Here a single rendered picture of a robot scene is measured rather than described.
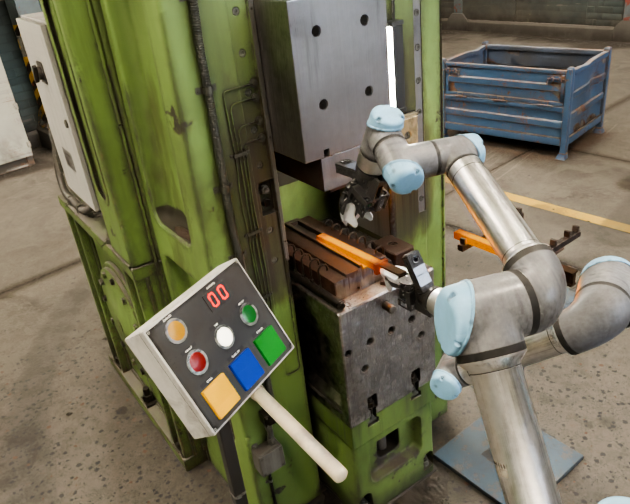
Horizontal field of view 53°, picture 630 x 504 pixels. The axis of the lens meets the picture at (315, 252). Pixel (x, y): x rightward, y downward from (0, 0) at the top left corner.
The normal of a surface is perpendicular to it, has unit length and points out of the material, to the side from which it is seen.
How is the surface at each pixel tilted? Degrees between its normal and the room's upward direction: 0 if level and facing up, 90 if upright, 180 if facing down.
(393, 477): 90
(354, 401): 90
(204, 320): 60
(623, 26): 90
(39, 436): 0
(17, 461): 0
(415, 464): 90
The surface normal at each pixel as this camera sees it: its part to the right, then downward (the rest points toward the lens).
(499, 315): 0.20, -0.15
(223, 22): 0.57, 0.34
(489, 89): -0.68, 0.40
